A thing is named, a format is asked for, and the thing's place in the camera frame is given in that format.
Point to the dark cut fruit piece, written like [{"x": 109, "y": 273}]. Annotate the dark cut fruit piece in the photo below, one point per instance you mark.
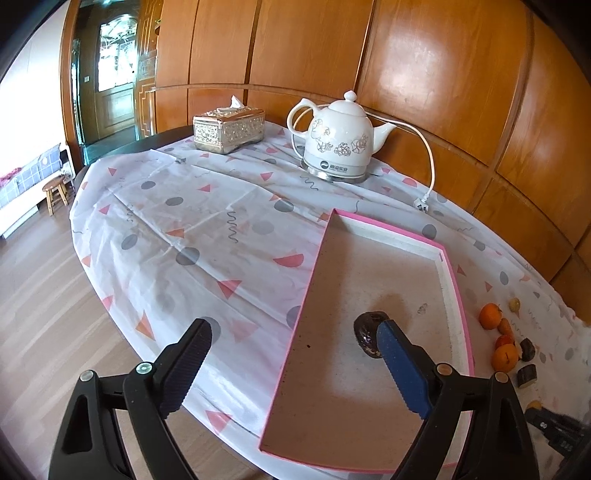
[
  {"x": 527, "y": 375},
  {"x": 528, "y": 350}
]

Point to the dark round table edge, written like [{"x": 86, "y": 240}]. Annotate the dark round table edge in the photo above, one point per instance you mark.
[{"x": 125, "y": 142}]

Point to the orange tangerine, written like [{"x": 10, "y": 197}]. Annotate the orange tangerine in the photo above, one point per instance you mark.
[
  {"x": 505, "y": 358},
  {"x": 490, "y": 316}
]

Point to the small wooden stool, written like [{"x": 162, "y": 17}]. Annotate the small wooden stool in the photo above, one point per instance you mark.
[{"x": 55, "y": 186}]

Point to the dark brown passion fruit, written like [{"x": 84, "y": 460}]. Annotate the dark brown passion fruit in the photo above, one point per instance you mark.
[{"x": 365, "y": 328}]

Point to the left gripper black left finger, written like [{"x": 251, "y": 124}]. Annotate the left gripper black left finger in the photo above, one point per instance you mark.
[{"x": 90, "y": 445}]

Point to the pink rimmed cardboard tray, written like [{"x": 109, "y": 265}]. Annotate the pink rimmed cardboard tray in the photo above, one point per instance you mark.
[{"x": 336, "y": 405}]

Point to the dark cut fruit piece upper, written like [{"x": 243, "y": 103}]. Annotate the dark cut fruit piece upper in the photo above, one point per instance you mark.
[{"x": 528, "y": 350}]

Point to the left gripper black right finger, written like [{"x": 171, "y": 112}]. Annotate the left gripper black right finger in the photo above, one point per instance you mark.
[{"x": 498, "y": 444}]

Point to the orange tangerine near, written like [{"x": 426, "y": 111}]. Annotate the orange tangerine near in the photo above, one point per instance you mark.
[{"x": 505, "y": 358}]

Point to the orange tangerine far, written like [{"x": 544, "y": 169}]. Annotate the orange tangerine far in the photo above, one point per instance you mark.
[{"x": 490, "y": 316}]

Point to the small yellow fruit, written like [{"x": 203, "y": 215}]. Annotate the small yellow fruit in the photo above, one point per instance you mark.
[{"x": 514, "y": 305}]

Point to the sofa with plaid cover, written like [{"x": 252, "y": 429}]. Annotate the sofa with plaid cover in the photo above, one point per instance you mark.
[{"x": 21, "y": 195}]

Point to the dark cut fruit piece lower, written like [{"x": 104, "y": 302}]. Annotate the dark cut fruit piece lower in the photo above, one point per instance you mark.
[{"x": 527, "y": 375}]

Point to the white patterned tablecloth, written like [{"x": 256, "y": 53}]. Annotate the white patterned tablecloth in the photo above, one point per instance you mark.
[{"x": 174, "y": 233}]

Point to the white ceramic electric kettle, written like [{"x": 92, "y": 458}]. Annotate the white ceramic electric kettle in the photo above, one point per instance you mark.
[{"x": 340, "y": 140}]

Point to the ornate silver tissue box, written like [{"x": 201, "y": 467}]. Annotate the ornate silver tissue box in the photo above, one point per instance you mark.
[{"x": 224, "y": 129}]

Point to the small red orange fruit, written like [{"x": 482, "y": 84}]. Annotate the small red orange fruit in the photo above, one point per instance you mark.
[{"x": 504, "y": 340}]

